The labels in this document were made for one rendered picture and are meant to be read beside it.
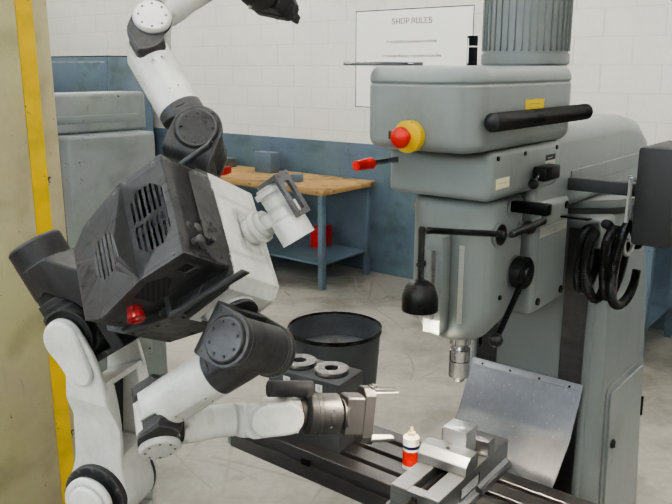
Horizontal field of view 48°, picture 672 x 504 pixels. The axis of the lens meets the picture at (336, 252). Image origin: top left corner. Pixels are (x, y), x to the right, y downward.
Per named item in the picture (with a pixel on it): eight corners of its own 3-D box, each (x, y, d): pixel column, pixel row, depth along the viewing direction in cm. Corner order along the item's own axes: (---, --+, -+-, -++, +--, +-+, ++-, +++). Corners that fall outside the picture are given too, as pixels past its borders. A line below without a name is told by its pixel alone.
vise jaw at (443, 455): (465, 478, 167) (466, 462, 166) (417, 461, 174) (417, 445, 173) (477, 467, 171) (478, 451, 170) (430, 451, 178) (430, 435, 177)
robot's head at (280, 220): (269, 256, 138) (307, 234, 135) (240, 208, 137) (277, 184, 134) (282, 248, 144) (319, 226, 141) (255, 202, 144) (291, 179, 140)
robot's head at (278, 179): (268, 235, 138) (294, 219, 133) (244, 194, 138) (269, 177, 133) (289, 223, 143) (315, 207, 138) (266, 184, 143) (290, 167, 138)
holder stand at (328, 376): (338, 454, 191) (338, 380, 186) (269, 432, 202) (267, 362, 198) (362, 435, 201) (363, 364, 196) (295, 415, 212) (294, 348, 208)
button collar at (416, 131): (419, 154, 140) (420, 121, 139) (392, 151, 144) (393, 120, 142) (424, 153, 142) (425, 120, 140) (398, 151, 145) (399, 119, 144)
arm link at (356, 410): (375, 449, 159) (322, 450, 154) (357, 435, 167) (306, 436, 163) (381, 390, 158) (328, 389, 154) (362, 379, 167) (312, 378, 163)
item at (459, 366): (444, 376, 172) (445, 352, 171) (454, 370, 176) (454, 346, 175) (463, 381, 170) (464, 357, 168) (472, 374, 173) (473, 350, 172)
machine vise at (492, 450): (443, 534, 158) (445, 487, 156) (383, 510, 167) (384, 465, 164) (512, 465, 185) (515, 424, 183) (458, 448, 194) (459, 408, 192)
